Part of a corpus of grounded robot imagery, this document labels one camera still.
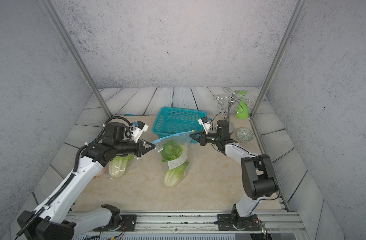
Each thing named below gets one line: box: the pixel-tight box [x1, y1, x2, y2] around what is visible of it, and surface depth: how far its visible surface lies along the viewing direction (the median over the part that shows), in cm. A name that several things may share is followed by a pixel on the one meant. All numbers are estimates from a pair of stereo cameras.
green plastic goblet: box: [235, 91, 249, 120], surface depth 89 cm
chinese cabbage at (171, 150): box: [161, 139, 184, 162], surface depth 79 cm
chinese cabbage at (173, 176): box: [164, 160, 190, 188], surface depth 83 cm
